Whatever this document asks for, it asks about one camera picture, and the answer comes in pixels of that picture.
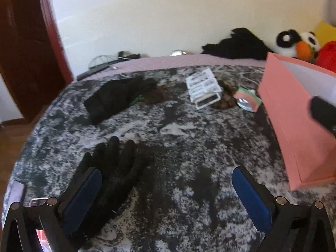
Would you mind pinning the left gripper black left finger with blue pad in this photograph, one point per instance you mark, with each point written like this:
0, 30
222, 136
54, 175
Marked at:
58, 218

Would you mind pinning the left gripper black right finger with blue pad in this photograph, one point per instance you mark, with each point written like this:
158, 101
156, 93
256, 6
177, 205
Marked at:
296, 227

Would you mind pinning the black glove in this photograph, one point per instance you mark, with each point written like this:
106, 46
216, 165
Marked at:
116, 96
121, 167

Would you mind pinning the pink cardboard box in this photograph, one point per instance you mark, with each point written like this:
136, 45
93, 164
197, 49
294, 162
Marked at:
308, 149

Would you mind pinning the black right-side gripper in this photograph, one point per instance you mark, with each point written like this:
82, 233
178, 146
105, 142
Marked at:
324, 113

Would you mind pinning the black and white blanket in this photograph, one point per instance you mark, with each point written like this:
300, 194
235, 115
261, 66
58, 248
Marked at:
185, 200

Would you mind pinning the brown hair clump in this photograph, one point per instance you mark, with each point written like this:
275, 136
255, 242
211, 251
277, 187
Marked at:
227, 100

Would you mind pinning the black phone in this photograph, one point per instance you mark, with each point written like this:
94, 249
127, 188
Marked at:
92, 71

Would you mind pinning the dark red wooden door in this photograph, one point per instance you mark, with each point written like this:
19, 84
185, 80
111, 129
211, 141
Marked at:
33, 64

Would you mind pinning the white barcode packaging card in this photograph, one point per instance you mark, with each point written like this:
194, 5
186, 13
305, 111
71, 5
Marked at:
203, 88

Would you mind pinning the red cushion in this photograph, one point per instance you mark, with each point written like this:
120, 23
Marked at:
326, 55

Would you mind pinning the panda plush toy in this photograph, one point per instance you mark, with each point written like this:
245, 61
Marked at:
304, 46

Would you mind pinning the black clothing pile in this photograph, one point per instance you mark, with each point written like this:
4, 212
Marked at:
242, 44

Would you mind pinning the pink quilted bedsheet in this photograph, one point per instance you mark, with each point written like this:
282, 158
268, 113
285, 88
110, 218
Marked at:
167, 62

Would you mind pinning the yellow pillow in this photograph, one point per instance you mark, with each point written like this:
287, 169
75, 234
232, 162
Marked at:
325, 33

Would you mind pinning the small white charger plug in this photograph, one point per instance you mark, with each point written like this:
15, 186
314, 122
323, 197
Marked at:
178, 53

